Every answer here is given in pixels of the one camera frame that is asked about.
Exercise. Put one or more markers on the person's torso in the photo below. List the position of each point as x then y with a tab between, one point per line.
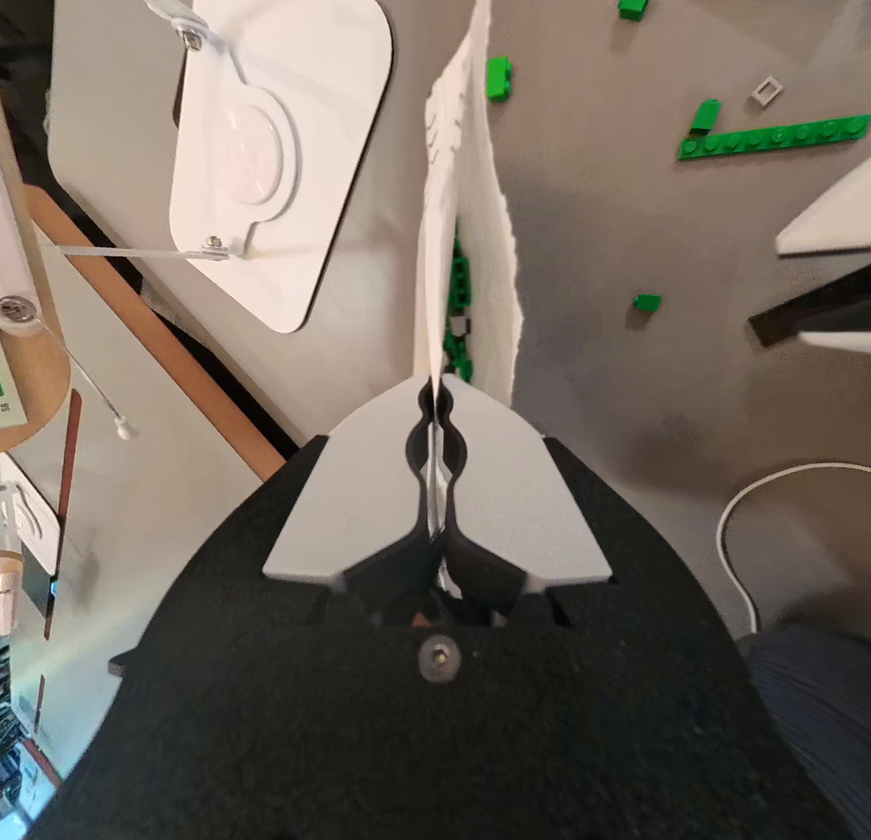
816	717

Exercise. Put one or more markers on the green two-stud brick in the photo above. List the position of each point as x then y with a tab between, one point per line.
499	78

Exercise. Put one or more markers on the small grey tile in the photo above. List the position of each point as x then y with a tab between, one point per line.
767	90

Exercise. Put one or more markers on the grey desk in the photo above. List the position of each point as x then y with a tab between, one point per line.
612	411

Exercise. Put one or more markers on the long green plate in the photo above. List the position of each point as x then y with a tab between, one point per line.
776	138

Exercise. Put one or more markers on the white desk with wooden edge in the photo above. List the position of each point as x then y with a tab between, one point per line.
136	479

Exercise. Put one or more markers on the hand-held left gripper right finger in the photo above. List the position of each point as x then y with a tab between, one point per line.
531	506

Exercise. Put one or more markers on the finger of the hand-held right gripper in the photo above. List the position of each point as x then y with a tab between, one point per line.
830	309
837	221

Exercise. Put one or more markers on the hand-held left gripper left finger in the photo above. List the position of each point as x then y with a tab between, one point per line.
347	506

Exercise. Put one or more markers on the white printed paper bag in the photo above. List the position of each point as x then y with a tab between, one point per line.
490	241

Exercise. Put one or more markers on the small green brick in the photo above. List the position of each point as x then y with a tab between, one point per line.
706	115
634	1
646	302

